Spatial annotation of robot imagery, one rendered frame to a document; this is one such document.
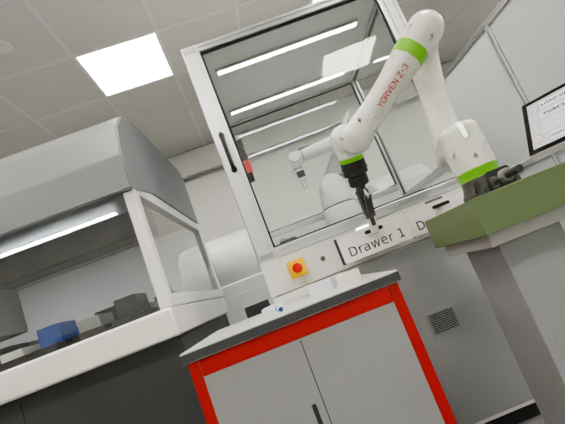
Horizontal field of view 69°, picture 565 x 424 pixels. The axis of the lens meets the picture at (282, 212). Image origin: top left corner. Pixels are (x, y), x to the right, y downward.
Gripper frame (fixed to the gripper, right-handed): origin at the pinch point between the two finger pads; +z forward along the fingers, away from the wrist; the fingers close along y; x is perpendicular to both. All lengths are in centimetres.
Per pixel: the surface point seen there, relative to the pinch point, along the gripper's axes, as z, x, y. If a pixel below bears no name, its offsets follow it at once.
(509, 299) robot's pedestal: 23, 20, 44
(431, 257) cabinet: 24.1, 20.5, -6.0
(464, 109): -9, 156, -192
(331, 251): 8.0, -17.1, -11.9
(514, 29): -55, 161, -117
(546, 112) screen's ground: -14, 91, -16
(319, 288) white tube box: 6.5, -29.9, 24.4
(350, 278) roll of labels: 0.4, -21.7, 41.1
